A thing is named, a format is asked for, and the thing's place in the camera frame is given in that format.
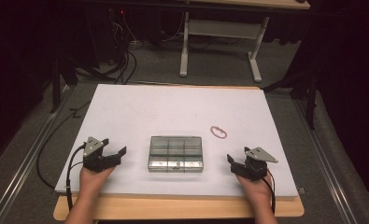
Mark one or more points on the wooden desk top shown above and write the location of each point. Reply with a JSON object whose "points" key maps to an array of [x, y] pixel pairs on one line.
{"points": [[250, 3]]}

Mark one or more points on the person's left hand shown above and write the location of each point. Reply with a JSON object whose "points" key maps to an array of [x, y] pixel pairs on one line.
{"points": [[93, 183]]}

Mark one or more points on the clear plastic compartment box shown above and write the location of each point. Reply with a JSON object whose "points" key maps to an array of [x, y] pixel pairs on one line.
{"points": [[175, 154]]}

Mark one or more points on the dark computer tower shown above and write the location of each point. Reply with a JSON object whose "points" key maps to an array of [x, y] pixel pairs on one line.
{"points": [[102, 34]]}

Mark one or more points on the black metal stand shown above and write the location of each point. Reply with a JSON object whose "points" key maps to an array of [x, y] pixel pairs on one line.
{"points": [[56, 84], [309, 93]]}

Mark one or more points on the metal floor rail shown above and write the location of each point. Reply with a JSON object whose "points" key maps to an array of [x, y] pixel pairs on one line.
{"points": [[23, 161], [325, 161]]}

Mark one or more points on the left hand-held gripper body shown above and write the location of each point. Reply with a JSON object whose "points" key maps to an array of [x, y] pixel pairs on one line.
{"points": [[93, 161]]}

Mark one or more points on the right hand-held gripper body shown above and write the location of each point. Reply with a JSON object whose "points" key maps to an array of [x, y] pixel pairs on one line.
{"points": [[253, 169]]}

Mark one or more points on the white metal desk frame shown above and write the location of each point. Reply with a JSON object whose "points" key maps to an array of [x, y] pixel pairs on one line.
{"points": [[222, 29]]}

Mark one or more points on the person's right hand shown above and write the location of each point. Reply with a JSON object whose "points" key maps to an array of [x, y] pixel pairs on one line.
{"points": [[260, 189]]}

